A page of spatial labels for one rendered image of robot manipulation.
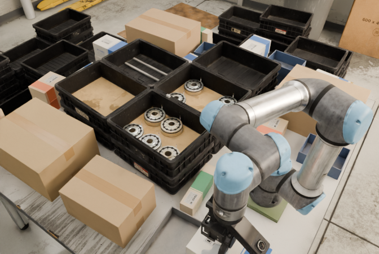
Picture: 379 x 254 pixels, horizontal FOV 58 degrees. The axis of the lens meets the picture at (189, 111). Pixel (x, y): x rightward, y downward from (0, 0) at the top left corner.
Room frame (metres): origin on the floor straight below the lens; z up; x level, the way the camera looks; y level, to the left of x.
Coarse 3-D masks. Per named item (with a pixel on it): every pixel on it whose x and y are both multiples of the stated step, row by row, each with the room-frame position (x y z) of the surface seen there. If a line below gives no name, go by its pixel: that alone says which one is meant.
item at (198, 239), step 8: (200, 232) 0.47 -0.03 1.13; (192, 240) 0.44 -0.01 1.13; (200, 240) 0.44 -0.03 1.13; (208, 240) 0.44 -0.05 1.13; (216, 240) 0.44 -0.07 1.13; (192, 248) 0.42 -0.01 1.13; (200, 248) 0.42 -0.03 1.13; (208, 248) 0.42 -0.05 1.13; (232, 248) 0.42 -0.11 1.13; (240, 248) 0.42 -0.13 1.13
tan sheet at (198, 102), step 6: (180, 90) 1.45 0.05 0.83; (204, 90) 1.45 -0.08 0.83; (210, 90) 1.45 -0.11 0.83; (186, 96) 1.40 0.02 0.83; (192, 96) 1.40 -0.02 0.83; (198, 96) 1.40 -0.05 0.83; (204, 96) 1.40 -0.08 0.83; (210, 96) 1.40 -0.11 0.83; (216, 96) 1.40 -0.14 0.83; (222, 96) 1.40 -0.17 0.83; (186, 102) 1.35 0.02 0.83; (192, 102) 1.35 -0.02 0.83; (198, 102) 1.35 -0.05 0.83; (204, 102) 1.35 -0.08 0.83; (198, 108) 1.30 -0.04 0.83
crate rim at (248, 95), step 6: (186, 66) 1.53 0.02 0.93; (198, 66) 1.53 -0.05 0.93; (174, 72) 1.48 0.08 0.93; (210, 72) 1.48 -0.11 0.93; (168, 78) 1.42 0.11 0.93; (222, 78) 1.42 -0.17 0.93; (234, 84) 1.38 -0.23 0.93; (246, 90) 1.33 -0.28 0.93; (246, 96) 1.28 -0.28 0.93; (180, 102) 1.24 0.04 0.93; (192, 108) 1.19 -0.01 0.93
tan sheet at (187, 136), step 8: (144, 112) 1.27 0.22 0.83; (136, 120) 1.22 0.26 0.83; (144, 128) 1.16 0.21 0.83; (152, 128) 1.16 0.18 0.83; (160, 128) 1.16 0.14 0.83; (184, 128) 1.16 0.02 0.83; (160, 136) 1.11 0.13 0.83; (176, 136) 1.11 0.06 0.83; (184, 136) 1.11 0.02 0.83; (192, 136) 1.11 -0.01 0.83; (168, 144) 1.06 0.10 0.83; (184, 144) 1.06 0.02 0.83
